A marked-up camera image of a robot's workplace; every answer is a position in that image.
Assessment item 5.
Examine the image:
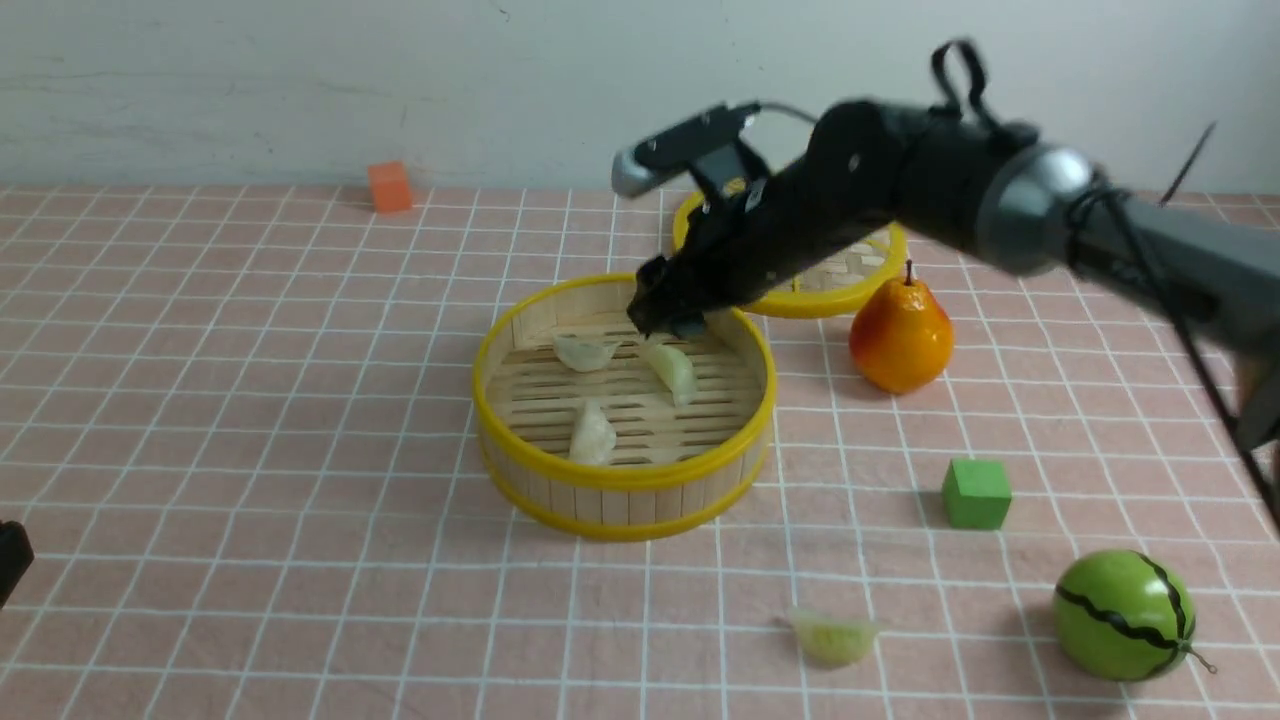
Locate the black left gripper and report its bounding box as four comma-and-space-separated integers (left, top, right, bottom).
0, 520, 35, 607

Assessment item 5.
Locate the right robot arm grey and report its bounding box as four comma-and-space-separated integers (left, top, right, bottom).
611, 100, 1277, 450

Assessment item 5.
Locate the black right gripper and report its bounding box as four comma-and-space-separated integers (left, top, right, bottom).
627, 151, 901, 334

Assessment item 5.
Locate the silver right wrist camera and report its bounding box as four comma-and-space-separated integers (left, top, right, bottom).
611, 102, 769, 204

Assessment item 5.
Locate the orange cube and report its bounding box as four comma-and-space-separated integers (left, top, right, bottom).
367, 161, 413, 214

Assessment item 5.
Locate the green dumpling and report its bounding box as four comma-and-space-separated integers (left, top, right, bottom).
637, 340, 698, 407
787, 606, 882, 667

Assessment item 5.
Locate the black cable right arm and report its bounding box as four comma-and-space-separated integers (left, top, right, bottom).
931, 38, 1280, 530

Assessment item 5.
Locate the orange toy pear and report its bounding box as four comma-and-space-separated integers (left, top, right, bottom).
847, 259, 955, 395

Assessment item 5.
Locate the green cube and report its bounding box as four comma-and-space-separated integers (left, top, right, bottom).
941, 457, 1012, 530

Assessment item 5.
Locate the pink checkered tablecloth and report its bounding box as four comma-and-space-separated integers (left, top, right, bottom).
1, 186, 1277, 719

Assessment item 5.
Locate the green dumpling front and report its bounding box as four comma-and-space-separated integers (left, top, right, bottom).
787, 606, 882, 667

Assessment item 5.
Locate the bamboo steamer tray yellow rim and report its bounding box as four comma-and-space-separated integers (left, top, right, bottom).
472, 273, 777, 542

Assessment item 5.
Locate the white dumpling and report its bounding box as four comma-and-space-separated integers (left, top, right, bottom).
568, 398, 617, 468
552, 334, 623, 373

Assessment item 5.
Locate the bamboo steamer lid yellow rim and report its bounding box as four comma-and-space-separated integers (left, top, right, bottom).
672, 190, 909, 322

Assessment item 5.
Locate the green toy watermelon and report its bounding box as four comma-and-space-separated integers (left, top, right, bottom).
1052, 550, 1219, 683

